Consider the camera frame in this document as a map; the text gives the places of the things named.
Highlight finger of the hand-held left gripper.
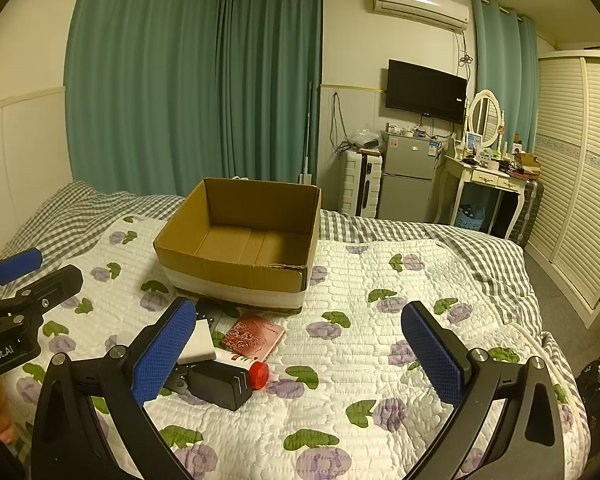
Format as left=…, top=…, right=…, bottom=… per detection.
left=0, top=247, right=44, bottom=302
left=0, top=265, right=84, bottom=322

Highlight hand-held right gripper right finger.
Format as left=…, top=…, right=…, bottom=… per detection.
left=400, top=301, right=566, bottom=480

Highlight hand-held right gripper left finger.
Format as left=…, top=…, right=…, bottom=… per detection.
left=31, top=297, right=197, bottom=480

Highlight white rectangular box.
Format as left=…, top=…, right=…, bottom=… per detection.
left=176, top=319, right=217, bottom=365

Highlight black remote control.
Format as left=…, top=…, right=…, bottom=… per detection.
left=194, top=299, right=242, bottom=335

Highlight black rectangular box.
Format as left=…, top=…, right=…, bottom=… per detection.
left=187, top=360, right=254, bottom=412

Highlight pink floral booklet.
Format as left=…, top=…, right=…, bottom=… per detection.
left=222, top=316, right=286, bottom=362

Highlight white tube with red cap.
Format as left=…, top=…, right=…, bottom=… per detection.
left=214, top=347, right=270, bottom=392

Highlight brown cardboard box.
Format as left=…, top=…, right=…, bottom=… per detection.
left=152, top=177, right=322, bottom=317

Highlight white floral quilt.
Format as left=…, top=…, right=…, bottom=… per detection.
left=0, top=215, right=593, bottom=480

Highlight grey checked bedsheet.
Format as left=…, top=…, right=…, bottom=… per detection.
left=0, top=180, right=545, bottom=343

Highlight blue plastic basket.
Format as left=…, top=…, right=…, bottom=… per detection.
left=455, top=205, right=486, bottom=234

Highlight dark suitcase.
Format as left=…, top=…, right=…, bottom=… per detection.
left=510, top=177, right=545, bottom=249

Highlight grey refrigerator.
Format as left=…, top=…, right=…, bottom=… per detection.
left=377, top=131, right=444, bottom=222

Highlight white dressing table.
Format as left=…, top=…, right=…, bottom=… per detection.
left=432, top=152, right=529, bottom=242

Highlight white suitcase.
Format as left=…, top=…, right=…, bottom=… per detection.
left=338, top=149, right=384, bottom=219

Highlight small open cardboard box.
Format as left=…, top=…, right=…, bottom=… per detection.
left=512, top=152, right=541, bottom=177

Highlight wide green curtain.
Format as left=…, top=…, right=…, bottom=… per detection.
left=64, top=0, right=227, bottom=197

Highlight clear plastic bag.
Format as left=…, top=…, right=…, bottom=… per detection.
left=346, top=127, right=382, bottom=151

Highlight white mop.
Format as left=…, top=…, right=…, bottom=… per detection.
left=297, top=81, right=315, bottom=187

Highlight cream louvred wardrobe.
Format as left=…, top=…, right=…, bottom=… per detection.
left=524, top=50, right=600, bottom=330

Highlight oval white-framed mirror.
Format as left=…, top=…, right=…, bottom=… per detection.
left=467, top=89, right=507, bottom=150

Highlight narrow green curtain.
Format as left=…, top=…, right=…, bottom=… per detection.
left=471, top=0, right=539, bottom=157

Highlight green corner curtain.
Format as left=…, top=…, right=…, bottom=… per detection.
left=217, top=0, right=325, bottom=199

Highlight white air conditioner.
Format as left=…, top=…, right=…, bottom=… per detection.
left=371, top=0, right=471, bottom=35

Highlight hanging black cables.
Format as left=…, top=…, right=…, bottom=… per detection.
left=329, top=91, right=347, bottom=157

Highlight black wall television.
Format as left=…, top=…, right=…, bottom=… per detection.
left=385, top=59, right=468, bottom=125

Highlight air conditioner power cable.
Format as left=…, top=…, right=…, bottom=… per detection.
left=456, top=30, right=474, bottom=70

